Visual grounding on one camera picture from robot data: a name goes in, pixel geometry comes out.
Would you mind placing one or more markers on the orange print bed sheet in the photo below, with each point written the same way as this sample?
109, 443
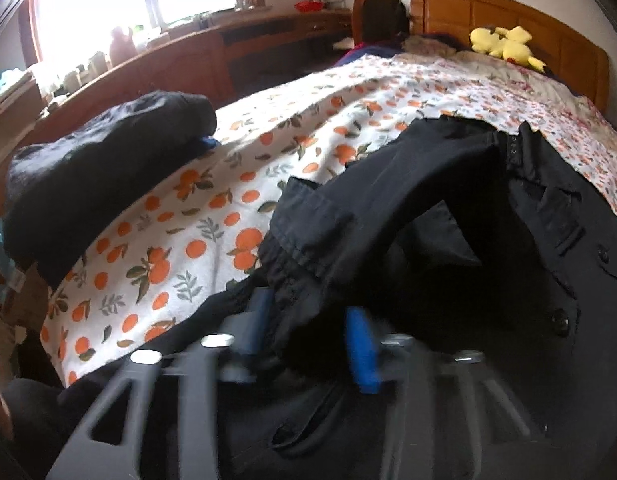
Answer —
188, 240

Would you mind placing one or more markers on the long wooden desk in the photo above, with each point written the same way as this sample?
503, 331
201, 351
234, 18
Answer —
188, 60

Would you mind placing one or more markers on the floral quilt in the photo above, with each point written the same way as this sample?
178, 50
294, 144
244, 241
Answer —
513, 85

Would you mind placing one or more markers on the blue cloth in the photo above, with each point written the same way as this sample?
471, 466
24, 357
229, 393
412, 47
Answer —
208, 145

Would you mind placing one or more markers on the wooden chair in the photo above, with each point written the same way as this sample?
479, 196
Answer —
358, 15

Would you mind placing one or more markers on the dark blue blanket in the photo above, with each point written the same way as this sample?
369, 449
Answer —
371, 52

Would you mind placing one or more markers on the black bag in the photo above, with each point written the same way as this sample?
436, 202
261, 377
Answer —
386, 17

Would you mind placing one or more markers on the wooden bed headboard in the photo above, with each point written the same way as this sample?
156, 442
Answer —
513, 15

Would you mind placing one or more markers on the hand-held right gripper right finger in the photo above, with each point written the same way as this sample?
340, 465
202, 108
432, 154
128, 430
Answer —
363, 355

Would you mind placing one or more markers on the black coat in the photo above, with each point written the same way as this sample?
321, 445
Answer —
488, 260

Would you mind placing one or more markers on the yellow plush toy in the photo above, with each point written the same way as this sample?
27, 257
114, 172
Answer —
508, 45

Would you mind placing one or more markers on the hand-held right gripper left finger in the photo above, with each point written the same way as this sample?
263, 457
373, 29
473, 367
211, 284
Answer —
261, 320

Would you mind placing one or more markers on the red bowl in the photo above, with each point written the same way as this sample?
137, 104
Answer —
308, 6

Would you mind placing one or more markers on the brown furry cloth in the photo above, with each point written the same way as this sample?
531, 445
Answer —
433, 44

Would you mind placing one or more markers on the pink rounded jar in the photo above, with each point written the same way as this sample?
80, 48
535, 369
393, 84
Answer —
122, 44

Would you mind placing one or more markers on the stack of folded dark clothes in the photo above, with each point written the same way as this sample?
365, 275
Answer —
98, 170

